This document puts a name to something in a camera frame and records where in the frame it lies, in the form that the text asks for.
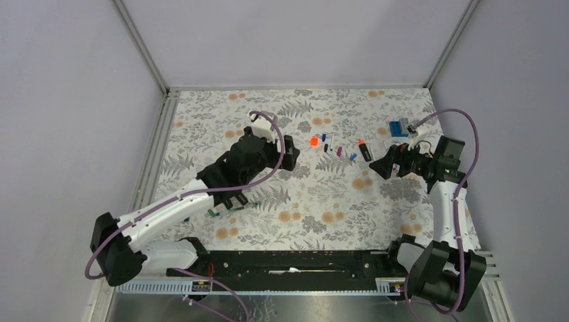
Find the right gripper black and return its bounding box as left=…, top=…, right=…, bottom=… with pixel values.
left=368, top=137, right=437, bottom=180

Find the black highlighter orange cap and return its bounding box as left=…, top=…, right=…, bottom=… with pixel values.
left=358, top=140, right=373, bottom=162

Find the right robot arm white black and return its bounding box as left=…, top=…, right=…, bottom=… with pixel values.
left=369, top=136, right=486, bottom=314

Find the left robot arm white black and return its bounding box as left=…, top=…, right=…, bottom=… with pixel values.
left=85, top=131, right=300, bottom=286

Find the blue box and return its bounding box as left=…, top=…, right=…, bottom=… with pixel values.
left=389, top=118, right=410, bottom=138

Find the floral patterned table mat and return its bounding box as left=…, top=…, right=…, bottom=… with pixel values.
left=154, top=88, right=434, bottom=250

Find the black highlighter pink cap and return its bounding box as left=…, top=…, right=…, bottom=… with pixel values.
left=235, top=193, right=249, bottom=206

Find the black highlighter blue cap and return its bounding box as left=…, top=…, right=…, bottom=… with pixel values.
left=223, top=199, right=234, bottom=210

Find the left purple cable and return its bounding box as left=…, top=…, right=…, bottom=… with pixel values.
left=84, top=111, right=287, bottom=322

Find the purple cable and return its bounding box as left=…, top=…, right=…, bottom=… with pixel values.
left=84, top=111, right=287, bottom=322
left=402, top=109, right=481, bottom=322

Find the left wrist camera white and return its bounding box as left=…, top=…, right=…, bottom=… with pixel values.
left=248, top=111, right=278, bottom=144

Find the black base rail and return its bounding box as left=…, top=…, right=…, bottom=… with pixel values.
left=166, top=250, right=407, bottom=292

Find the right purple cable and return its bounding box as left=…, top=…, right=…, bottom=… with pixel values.
left=402, top=109, right=481, bottom=322

